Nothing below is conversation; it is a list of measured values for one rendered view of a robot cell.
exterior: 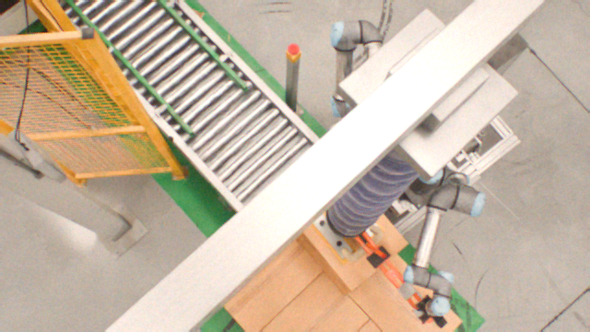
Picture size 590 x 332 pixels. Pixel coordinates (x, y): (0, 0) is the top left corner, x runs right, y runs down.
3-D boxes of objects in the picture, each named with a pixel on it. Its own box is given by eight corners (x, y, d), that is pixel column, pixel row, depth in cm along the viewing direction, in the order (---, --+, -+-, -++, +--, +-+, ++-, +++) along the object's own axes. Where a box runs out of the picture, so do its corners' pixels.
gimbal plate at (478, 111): (335, 92, 135) (337, 84, 130) (421, 17, 141) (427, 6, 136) (427, 183, 130) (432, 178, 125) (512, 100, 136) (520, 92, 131)
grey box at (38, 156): (35, 154, 269) (6, 135, 240) (44, 147, 270) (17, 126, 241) (61, 184, 265) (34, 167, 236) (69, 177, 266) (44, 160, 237)
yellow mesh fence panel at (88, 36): (69, 188, 414) (-129, 60, 211) (69, 174, 417) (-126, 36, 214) (188, 178, 418) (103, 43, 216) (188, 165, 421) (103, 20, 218)
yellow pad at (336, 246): (301, 215, 305) (302, 213, 300) (316, 204, 307) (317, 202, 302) (343, 265, 299) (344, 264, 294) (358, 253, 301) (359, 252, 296)
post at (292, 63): (284, 111, 434) (285, 51, 337) (290, 105, 435) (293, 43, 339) (290, 117, 433) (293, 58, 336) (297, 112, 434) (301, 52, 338)
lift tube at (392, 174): (318, 201, 253) (354, 89, 132) (357, 166, 258) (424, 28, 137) (356, 241, 249) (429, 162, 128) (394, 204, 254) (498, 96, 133)
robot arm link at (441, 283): (432, 267, 253) (427, 291, 250) (457, 275, 252) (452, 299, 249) (429, 268, 260) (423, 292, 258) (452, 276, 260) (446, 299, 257)
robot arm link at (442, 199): (434, 176, 253) (404, 283, 250) (458, 183, 252) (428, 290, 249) (430, 178, 264) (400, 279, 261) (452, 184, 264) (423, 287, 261)
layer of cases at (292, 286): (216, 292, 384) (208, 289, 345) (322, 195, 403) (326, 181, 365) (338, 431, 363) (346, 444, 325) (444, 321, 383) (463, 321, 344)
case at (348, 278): (278, 217, 345) (279, 203, 306) (329, 177, 352) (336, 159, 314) (343, 295, 334) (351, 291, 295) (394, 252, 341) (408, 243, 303)
